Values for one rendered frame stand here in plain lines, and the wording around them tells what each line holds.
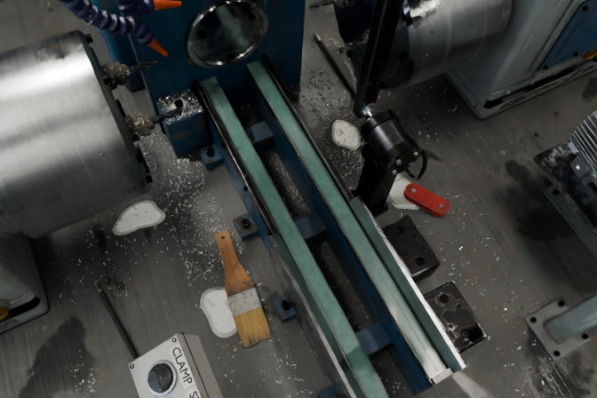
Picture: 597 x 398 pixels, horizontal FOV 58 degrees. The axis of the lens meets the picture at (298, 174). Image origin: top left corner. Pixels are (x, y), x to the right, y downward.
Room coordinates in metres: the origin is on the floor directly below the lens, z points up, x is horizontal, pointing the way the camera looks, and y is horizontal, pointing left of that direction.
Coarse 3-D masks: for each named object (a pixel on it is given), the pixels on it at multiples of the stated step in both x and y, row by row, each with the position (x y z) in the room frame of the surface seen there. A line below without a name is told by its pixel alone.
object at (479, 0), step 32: (352, 0) 0.68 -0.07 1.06; (416, 0) 0.60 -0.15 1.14; (448, 0) 0.62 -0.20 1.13; (480, 0) 0.64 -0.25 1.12; (352, 32) 0.68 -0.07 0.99; (416, 32) 0.57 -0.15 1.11; (448, 32) 0.59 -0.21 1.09; (480, 32) 0.62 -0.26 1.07; (416, 64) 0.55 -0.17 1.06; (448, 64) 0.59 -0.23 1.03
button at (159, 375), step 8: (152, 368) 0.09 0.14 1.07; (160, 368) 0.09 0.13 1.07; (168, 368) 0.09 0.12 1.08; (152, 376) 0.08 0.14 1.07; (160, 376) 0.08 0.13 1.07; (168, 376) 0.08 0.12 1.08; (152, 384) 0.07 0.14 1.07; (160, 384) 0.07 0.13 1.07; (168, 384) 0.07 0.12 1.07; (160, 392) 0.07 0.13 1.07
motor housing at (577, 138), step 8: (584, 120) 0.49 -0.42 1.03; (592, 120) 0.49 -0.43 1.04; (584, 128) 0.49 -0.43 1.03; (592, 128) 0.48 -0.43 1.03; (576, 136) 0.49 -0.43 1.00; (584, 136) 0.48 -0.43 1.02; (592, 136) 0.47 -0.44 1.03; (576, 144) 0.48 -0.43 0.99; (584, 144) 0.47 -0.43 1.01; (592, 144) 0.46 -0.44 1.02; (584, 152) 0.47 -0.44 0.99; (592, 152) 0.46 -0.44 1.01; (592, 160) 0.45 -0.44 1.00; (592, 176) 0.44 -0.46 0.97
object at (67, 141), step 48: (48, 48) 0.45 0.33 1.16; (0, 96) 0.37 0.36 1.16; (48, 96) 0.37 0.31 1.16; (96, 96) 0.39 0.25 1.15; (0, 144) 0.31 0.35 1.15; (48, 144) 0.32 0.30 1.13; (96, 144) 0.34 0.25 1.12; (0, 192) 0.27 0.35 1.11; (48, 192) 0.28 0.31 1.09; (96, 192) 0.30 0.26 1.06; (144, 192) 0.33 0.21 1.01
